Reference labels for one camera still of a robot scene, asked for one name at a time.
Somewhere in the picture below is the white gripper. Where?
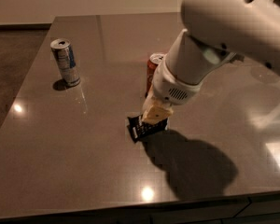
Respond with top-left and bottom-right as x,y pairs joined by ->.
142,58 -> 202,124

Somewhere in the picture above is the black rxbar chocolate wrapper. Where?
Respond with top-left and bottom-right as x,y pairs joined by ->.
127,116 -> 168,143

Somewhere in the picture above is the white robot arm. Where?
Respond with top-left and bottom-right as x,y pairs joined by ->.
142,0 -> 280,124

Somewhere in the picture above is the red coke can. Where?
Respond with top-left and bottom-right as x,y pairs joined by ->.
146,52 -> 165,94

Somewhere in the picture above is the silver blue energy drink can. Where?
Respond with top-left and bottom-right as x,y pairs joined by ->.
50,38 -> 80,87

